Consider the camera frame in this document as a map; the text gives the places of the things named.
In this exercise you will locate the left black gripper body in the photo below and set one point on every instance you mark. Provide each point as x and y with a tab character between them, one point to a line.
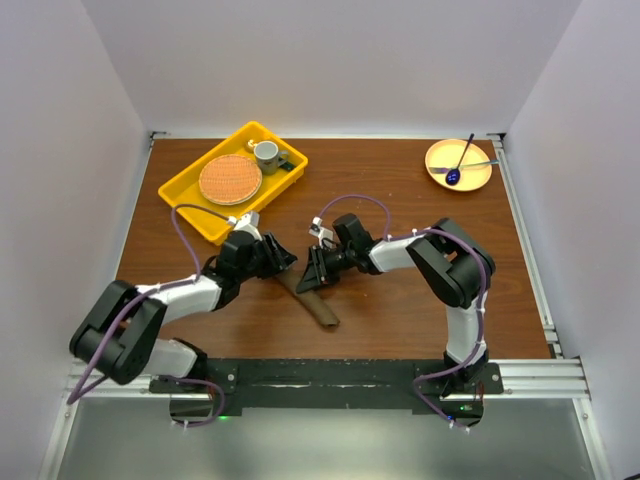
259	261

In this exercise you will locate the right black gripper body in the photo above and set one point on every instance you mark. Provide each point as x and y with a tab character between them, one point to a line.
338	261

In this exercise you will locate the brown cloth napkin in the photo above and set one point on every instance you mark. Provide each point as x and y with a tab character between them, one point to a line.
312	302

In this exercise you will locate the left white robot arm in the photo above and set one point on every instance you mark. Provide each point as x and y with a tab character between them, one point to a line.
119	335

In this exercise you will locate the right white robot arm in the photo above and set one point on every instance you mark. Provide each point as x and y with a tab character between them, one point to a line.
455	267

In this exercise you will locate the yellow plastic tray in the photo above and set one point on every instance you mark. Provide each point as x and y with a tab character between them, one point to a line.
182	193

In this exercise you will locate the orange woven coaster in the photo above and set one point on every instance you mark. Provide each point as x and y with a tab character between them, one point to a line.
230	179

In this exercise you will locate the small green object in tray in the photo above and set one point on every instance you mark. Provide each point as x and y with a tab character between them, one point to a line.
287	166

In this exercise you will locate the grey ceramic mug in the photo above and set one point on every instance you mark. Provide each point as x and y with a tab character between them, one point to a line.
269	156

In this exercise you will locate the iridescent fork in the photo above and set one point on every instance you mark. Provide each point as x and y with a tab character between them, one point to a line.
443	170

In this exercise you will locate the purple iridescent spoon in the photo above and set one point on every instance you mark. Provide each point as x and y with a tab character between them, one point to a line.
453	177

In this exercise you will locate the yellow round plate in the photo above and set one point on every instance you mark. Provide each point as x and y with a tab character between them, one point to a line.
446	153

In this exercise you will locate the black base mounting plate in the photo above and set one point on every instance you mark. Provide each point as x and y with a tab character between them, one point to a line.
413	385

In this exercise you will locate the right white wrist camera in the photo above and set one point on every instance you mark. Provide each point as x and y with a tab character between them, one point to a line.
321	233

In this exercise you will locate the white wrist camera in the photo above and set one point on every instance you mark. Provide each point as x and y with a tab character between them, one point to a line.
248	223
321	233

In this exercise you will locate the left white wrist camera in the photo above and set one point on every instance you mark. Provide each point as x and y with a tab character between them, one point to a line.
248	223

